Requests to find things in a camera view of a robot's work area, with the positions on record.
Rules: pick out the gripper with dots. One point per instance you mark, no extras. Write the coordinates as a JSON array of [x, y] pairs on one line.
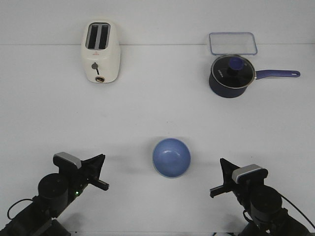
[[89, 173], [242, 191]]

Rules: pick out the blue bowl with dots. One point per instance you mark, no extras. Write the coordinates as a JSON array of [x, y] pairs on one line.
[[171, 157]]

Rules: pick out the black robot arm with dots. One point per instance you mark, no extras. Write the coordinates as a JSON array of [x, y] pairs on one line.
[[56, 192], [263, 205]]

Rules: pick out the dark blue saucepan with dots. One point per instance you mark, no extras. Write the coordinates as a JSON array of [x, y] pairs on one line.
[[233, 93]]

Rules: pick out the glass pot lid blue knob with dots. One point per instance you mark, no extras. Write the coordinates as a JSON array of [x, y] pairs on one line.
[[233, 71]]

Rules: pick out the white two-slot toaster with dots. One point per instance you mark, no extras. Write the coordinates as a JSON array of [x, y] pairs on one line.
[[100, 51]]

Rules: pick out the clear rectangular plastic container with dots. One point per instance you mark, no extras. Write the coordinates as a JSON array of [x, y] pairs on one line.
[[241, 43]]

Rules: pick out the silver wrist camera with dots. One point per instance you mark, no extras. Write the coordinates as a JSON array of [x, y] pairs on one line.
[[248, 172], [63, 158]]

